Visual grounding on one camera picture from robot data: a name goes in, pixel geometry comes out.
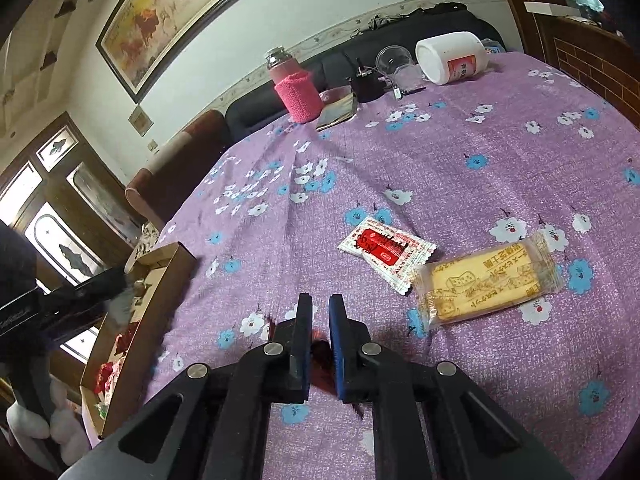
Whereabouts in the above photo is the framed horse painting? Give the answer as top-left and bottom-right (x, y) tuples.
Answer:
(95, 0), (298, 105)

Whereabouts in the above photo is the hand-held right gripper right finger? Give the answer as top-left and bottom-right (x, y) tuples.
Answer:
(327, 293), (576, 480)

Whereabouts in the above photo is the long white box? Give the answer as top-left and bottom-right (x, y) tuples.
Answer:
(524, 1), (588, 18)

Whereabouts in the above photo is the black leather sofa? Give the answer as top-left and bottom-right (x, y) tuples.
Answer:
(225, 2), (508, 141)

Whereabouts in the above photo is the white and red snack packet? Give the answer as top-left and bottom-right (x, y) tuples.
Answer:
(338, 216), (437, 297)

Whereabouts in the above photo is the wooden cabinet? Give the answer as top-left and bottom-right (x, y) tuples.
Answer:
(487, 0), (640, 128)

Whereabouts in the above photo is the wall plaque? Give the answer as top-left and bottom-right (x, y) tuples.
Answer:
(127, 105), (153, 136)

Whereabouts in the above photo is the bottle with pink knit sleeve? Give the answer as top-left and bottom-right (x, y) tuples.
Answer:
(264, 47), (325, 124)

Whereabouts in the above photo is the shallow cardboard box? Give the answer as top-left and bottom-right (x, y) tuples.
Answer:
(80, 241), (197, 440)

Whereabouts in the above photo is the white plastic jar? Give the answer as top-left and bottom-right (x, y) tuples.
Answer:
(415, 31), (488, 86)

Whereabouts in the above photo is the yellow biscuit packet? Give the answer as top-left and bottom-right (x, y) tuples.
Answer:
(410, 232), (566, 332)

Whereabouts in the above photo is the clear plastic cup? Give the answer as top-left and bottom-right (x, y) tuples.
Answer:
(375, 45), (416, 81)

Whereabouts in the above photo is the small book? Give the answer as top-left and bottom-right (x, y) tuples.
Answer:
(316, 96), (359, 132)

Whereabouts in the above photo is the pile of clothes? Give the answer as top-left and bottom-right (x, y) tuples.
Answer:
(134, 224), (161, 257)

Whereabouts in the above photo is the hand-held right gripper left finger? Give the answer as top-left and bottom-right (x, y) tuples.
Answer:
(60, 292), (315, 480)

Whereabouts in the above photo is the dark red bowl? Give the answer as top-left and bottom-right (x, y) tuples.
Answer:
(320, 86), (354, 106)

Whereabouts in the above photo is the dark red snack packet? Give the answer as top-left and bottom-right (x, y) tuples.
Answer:
(267, 316), (365, 418)

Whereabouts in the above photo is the black cup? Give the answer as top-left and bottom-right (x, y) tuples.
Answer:
(350, 67), (388, 104)

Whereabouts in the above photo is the brown armchair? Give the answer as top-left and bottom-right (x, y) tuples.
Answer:
(125, 109), (233, 231)

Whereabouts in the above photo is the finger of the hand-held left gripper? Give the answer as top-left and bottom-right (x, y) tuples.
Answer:
(75, 266), (129, 314)

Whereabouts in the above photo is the wooden door with glass panels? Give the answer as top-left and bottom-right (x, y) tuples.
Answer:
(0, 112), (151, 311)

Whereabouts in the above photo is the purple floral tablecloth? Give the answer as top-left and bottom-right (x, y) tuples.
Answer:
(82, 50), (640, 480)

